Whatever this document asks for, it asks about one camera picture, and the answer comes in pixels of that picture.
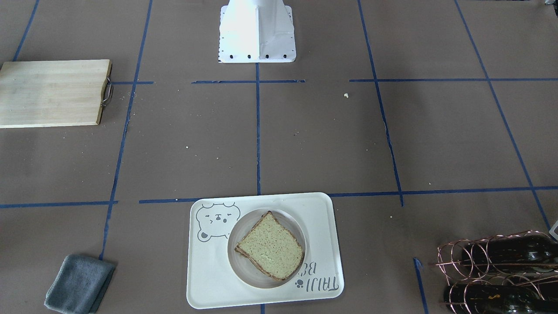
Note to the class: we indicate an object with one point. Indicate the bread slice sandwich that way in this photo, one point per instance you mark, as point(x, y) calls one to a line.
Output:
point(271, 248)

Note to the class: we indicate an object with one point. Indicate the white round plate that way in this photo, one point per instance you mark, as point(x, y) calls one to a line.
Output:
point(241, 266)

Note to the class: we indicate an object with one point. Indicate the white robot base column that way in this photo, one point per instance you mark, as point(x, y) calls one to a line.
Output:
point(252, 31)

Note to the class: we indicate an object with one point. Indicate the white rectangular tray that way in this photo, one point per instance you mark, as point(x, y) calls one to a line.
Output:
point(211, 282)

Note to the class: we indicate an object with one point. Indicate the dark wine bottle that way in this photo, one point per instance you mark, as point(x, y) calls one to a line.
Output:
point(495, 299)
point(526, 254)

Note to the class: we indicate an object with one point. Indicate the wooden cutting board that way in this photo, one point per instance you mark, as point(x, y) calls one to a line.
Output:
point(53, 92)

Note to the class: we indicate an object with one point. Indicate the grey folded cloth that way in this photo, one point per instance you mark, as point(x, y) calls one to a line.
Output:
point(80, 285)

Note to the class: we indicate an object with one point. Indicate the copper wire bottle rack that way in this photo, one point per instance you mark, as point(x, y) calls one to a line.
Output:
point(450, 264)

